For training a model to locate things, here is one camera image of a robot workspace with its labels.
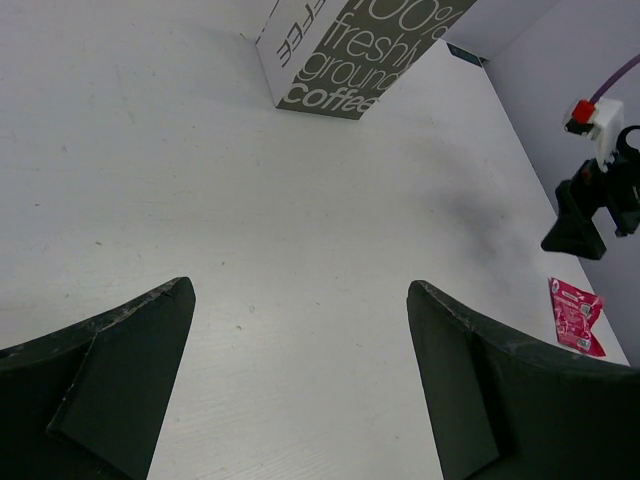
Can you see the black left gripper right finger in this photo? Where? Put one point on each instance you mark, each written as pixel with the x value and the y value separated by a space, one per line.
pixel 505 405

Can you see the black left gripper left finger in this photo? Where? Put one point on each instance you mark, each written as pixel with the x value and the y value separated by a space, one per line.
pixel 88 401

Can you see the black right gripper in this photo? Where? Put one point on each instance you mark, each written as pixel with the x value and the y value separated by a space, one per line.
pixel 615 188

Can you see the grey paper coffee bag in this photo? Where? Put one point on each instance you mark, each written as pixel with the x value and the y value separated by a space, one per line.
pixel 337 58

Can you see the pink candy pouch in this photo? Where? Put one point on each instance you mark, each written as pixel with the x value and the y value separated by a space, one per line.
pixel 575 313

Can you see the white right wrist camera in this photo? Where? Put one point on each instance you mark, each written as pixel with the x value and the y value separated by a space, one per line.
pixel 600 122

